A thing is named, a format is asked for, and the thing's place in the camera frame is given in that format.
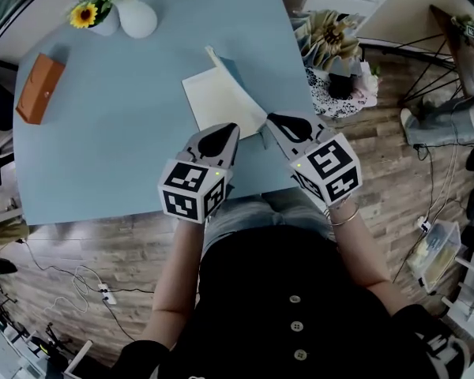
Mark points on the blue notebook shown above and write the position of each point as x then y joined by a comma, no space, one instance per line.
217,97

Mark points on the black white floral cushion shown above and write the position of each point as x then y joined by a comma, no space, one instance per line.
318,93

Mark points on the small white flower arrangement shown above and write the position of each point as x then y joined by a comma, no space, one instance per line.
464,24

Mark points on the pink flower bunch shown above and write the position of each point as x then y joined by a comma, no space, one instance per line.
367,85

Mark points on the person's left forearm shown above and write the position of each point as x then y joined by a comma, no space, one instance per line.
177,275

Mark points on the yellow sunflower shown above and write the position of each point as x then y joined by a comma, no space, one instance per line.
83,15

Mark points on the orange leather box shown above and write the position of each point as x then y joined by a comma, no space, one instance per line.
39,89

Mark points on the clear plastic bin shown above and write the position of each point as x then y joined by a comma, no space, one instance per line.
438,251

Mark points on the white power strip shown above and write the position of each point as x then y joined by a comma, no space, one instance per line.
423,224
107,294

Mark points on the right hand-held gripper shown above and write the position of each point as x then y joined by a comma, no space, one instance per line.
332,168

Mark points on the white ceramic vase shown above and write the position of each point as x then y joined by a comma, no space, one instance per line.
138,18

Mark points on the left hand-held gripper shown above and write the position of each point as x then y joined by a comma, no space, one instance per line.
185,196

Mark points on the black bag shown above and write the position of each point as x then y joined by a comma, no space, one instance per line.
341,86

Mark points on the person's grey jeans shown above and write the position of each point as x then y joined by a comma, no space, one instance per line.
241,219

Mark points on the black buttoned shirt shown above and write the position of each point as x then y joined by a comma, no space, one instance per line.
260,290

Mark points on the small white flower pot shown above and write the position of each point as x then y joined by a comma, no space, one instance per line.
108,24

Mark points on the wooden side table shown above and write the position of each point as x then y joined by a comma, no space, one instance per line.
458,49

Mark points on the person's right forearm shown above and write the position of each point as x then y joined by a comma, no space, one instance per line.
359,259

